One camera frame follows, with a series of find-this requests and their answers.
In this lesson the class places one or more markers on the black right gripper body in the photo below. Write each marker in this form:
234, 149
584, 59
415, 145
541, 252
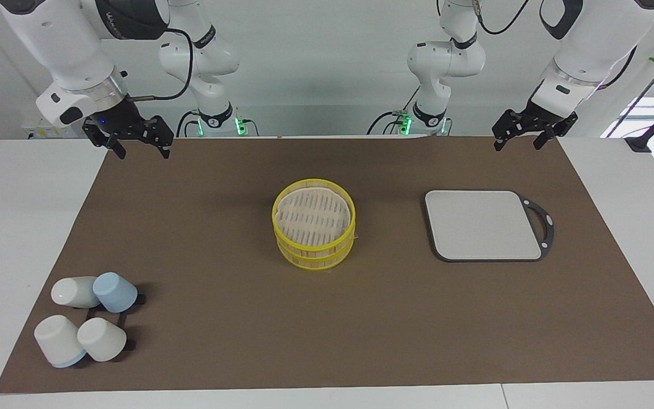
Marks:
125, 122

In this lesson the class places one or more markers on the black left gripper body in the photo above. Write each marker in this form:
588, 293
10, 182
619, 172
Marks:
534, 120

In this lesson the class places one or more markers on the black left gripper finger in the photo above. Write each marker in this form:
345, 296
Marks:
541, 141
499, 145

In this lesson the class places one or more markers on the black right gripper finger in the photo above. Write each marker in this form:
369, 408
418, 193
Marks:
164, 150
117, 147

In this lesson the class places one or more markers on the yellow steamer lid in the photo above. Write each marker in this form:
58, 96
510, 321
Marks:
281, 236

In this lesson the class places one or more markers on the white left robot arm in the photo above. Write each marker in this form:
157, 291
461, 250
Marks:
582, 51

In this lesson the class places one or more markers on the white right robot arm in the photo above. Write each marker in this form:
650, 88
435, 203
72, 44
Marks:
71, 51

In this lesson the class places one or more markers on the yellow bamboo steamer tier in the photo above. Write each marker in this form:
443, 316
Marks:
310, 262

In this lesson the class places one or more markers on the white power box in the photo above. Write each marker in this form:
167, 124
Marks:
49, 132

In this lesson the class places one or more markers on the light blue cup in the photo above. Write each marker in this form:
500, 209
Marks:
116, 292

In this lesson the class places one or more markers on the black cup rack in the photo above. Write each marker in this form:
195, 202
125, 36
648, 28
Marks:
133, 299

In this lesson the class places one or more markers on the brown table mat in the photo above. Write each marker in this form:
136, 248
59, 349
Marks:
219, 318

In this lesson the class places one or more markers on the white cup with blue base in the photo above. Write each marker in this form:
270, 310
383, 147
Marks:
57, 339

